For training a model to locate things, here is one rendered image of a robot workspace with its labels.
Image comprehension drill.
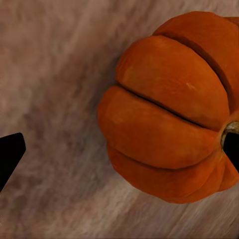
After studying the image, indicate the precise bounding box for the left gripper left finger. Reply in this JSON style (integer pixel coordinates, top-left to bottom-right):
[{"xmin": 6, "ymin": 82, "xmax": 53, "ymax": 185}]
[{"xmin": 0, "ymin": 133, "xmax": 26, "ymax": 192}]

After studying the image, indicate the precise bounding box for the pumpkin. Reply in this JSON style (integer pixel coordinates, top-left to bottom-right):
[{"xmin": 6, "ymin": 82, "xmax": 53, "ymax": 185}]
[{"xmin": 97, "ymin": 10, "xmax": 239, "ymax": 204}]

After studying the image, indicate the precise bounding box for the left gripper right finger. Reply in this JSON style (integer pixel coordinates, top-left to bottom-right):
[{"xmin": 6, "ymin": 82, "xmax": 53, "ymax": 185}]
[{"xmin": 223, "ymin": 132, "xmax": 239, "ymax": 173}]

